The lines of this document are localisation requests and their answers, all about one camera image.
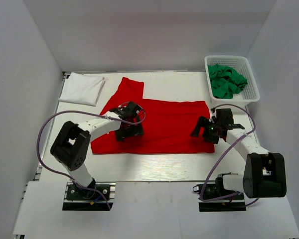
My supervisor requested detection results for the folded white t shirt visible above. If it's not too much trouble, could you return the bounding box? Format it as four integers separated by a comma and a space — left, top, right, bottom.
59, 72, 106, 106

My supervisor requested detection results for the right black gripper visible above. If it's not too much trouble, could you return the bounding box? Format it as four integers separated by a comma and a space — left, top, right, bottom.
190, 116, 221, 144

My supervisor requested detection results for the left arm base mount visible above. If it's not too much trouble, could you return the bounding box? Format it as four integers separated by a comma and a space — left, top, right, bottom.
62, 183, 116, 212

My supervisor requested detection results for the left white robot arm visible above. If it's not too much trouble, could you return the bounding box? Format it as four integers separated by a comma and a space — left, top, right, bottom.
50, 102, 146, 199

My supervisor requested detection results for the white plastic basket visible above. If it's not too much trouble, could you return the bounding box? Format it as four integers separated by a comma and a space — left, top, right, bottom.
204, 55, 260, 107

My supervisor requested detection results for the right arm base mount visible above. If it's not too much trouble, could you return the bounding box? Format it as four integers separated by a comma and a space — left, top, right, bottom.
192, 183, 246, 213

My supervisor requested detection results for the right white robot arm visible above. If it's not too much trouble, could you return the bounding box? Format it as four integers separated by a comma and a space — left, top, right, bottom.
191, 105, 287, 202

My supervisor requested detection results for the red t shirt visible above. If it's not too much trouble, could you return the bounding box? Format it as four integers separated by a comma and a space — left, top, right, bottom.
91, 77, 215, 154

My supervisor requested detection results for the green t shirt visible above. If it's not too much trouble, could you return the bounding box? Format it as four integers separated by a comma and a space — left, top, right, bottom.
208, 64, 248, 99

